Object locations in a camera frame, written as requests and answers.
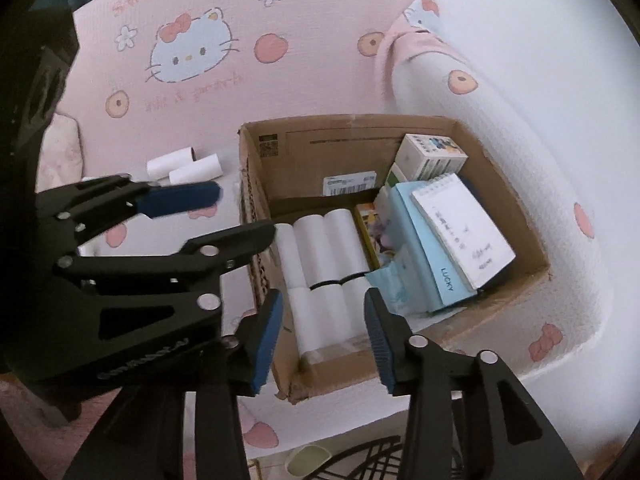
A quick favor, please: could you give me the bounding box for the white green flat box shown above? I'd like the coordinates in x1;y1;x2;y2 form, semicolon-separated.
374;162;407;224

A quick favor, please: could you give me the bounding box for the brown cardboard box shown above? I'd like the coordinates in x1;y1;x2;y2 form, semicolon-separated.
239;114;549;404

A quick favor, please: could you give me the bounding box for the white green carton box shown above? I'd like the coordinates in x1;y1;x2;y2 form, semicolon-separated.
395;133;468;181

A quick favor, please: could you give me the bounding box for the white barcode label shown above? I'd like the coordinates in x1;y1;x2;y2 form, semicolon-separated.
322;171;376;196

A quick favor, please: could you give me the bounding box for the cream floral pillow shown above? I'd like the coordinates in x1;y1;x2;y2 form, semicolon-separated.
36;113;84;193

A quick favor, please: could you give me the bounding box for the pink cartoon bed sheet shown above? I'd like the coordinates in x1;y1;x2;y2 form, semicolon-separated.
0;0;616;480

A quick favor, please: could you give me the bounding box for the colourful picture booklet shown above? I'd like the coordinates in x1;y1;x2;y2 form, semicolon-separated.
355;203;395;269

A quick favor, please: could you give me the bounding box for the white spiral notebook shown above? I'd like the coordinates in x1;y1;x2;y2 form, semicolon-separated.
410;174;515;289

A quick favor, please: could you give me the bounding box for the light blue book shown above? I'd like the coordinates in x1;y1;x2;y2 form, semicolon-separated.
386;181;477;314

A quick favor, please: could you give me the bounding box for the light blue tissue pack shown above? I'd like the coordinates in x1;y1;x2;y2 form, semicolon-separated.
366;249;431;315

